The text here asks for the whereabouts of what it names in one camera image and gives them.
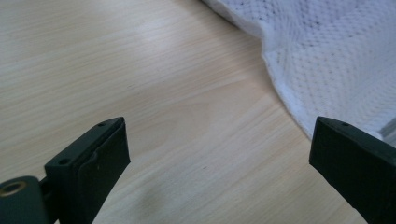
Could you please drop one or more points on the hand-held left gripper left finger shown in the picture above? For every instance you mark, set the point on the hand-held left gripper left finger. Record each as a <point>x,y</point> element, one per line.
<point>93,161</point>

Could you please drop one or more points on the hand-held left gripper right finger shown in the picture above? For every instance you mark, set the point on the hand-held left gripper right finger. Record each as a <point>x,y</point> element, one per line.
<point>355,161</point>

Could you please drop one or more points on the white mesh laundry bag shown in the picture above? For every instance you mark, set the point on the white mesh laundry bag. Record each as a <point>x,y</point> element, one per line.
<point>330,53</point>

